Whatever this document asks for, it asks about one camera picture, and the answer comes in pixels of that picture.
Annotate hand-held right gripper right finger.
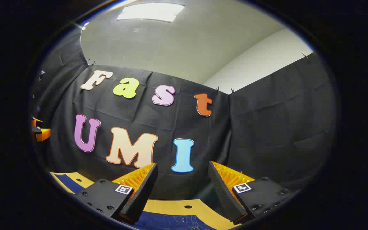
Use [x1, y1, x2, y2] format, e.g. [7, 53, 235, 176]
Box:
[208, 161, 300, 225]

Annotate rectangular ceiling light panel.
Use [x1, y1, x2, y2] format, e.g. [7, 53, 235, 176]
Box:
[117, 3, 185, 23]

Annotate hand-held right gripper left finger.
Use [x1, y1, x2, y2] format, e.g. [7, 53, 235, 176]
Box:
[75, 162, 159, 224]

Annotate blue denim jeans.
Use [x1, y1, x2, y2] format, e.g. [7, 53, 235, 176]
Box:
[55, 173, 218, 230]

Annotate black backdrop cloth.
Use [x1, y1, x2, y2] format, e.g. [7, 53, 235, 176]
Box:
[31, 27, 337, 201]

